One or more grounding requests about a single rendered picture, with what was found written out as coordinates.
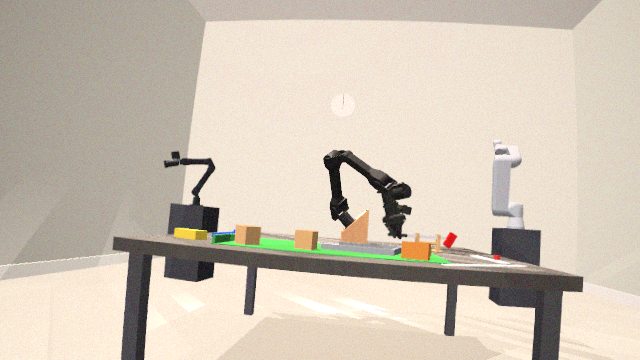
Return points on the yellow rectangular block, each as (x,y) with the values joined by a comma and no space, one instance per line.
(191,234)

